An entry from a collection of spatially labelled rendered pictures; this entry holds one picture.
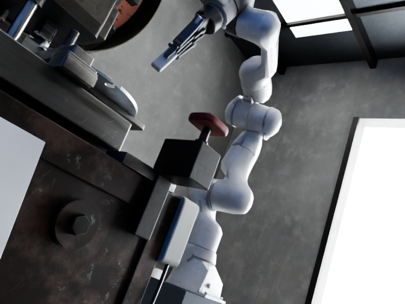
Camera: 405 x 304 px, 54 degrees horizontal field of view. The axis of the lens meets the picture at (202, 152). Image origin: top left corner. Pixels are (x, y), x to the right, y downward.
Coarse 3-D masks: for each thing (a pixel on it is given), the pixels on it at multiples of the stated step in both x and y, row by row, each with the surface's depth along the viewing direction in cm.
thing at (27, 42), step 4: (24, 36) 73; (20, 40) 74; (24, 40) 73; (28, 40) 73; (32, 40) 74; (24, 44) 73; (28, 44) 73; (32, 44) 74; (36, 44) 74; (28, 48) 73; (32, 48) 74; (36, 48) 74
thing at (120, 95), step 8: (48, 48) 76; (96, 80) 81; (104, 80) 79; (96, 88) 85; (104, 88) 83; (112, 88) 82; (120, 88) 81; (112, 96) 86; (120, 96) 84; (128, 96) 83; (120, 104) 89; (128, 104) 87; (136, 104) 88; (128, 112) 92; (136, 112) 91
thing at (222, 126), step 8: (200, 112) 72; (192, 120) 73; (200, 120) 71; (208, 120) 70; (216, 120) 71; (200, 128) 75; (208, 128) 73; (216, 128) 72; (224, 128) 73; (200, 136) 73; (208, 136) 73
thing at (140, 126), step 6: (90, 90) 84; (96, 90) 85; (96, 96) 86; (102, 96) 87; (102, 102) 88; (108, 102) 88; (114, 108) 89; (120, 108) 90; (120, 114) 91; (126, 114) 92; (132, 120) 93; (132, 126) 97; (138, 126) 95; (144, 126) 96
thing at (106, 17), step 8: (80, 0) 81; (88, 0) 82; (96, 0) 83; (104, 0) 85; (112, 0) 86; (120, 0) 88; (88, 8) 82; (96, 8) 84; (104, 8) 85; (112, 8) 87; (96, 16) 84; (104, 16) 85; (112, 16) 90; (104, 24) 88; (112, 24) 90; (104, 32) 88; (112, 32) 91; (96, 40) 90; (104, 40) 89
